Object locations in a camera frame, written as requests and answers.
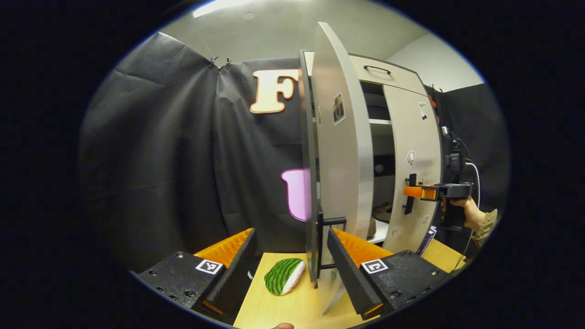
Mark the grey door with headphones sticker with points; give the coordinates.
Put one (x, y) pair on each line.
(402, 119)

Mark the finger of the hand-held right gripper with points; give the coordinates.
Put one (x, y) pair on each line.
(420, 192)

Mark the watermelon slice toy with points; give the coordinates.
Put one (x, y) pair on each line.
(281, 276)

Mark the grey door with camera sticker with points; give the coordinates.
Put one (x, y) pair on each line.
(343, 160)

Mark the metal cloth clip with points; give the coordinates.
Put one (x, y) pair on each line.
(214, 61)
(227, 62)

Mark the cream cabinet drawer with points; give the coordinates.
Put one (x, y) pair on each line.
(397, 77)

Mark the grey shoe cabinet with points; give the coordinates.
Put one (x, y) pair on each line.
(381, 139)

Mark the black backdrop cloth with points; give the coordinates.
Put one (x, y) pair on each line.
(160, 137)
(484, 119)

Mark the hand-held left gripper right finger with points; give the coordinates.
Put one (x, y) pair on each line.
(349, 274)

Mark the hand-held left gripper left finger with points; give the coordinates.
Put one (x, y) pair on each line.
(235, 274)

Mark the large ceiling light panel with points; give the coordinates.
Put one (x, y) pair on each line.
(224, 7)

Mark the dark book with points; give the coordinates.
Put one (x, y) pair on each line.
(422, 242)

